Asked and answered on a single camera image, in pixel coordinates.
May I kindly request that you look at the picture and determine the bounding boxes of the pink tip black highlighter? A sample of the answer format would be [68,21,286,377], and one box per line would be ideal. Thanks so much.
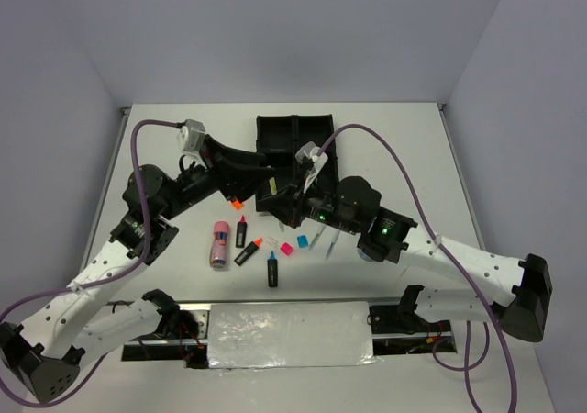
[235,216,248,249]

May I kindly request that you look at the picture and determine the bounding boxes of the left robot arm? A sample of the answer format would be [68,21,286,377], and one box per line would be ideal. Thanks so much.
[1,136,272,408]

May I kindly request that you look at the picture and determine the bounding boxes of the blue slim pen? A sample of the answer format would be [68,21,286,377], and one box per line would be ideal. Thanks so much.
[325,230,341,260]

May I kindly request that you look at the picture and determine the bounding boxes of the pink highlighter cap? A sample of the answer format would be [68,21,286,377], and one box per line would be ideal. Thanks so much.
[280,242,294,256]

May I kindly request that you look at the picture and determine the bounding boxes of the blue highlighter cap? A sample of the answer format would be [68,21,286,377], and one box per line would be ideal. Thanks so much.
[297,235,308,249]

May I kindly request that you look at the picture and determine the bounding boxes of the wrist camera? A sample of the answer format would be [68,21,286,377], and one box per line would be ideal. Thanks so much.
[294,141,328,193]
[178,119,206,158]

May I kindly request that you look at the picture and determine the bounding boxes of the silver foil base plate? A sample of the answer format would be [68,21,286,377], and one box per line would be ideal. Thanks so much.
[207,301,375,369]

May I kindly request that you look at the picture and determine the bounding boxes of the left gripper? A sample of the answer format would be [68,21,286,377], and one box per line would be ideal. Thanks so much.
[159,134,277,221]

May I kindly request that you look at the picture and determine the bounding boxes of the green slim pen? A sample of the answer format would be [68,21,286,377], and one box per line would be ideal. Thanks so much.
[308,225,326,251]

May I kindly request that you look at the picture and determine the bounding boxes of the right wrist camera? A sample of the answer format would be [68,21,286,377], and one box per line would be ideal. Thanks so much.
[294,141,328,193]

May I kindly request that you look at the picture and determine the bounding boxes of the orange tip black highlighter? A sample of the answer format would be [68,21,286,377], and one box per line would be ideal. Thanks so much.
[235,238,263,266]

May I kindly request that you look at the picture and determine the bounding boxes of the black compartment tray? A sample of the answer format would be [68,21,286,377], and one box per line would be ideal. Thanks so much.
[255,114,339,213]

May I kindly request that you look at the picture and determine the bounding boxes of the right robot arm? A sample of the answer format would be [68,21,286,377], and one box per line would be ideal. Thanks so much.
[261,176,553,343]

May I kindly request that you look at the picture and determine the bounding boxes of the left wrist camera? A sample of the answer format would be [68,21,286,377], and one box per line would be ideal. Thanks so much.
[178,119,206,158]

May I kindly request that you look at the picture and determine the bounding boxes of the blue tip black highlighter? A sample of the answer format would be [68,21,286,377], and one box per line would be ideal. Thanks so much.
[267,251,279,288]

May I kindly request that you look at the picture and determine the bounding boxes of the pink bottle of pens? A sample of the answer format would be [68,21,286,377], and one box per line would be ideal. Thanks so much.
[209,221,229,270]

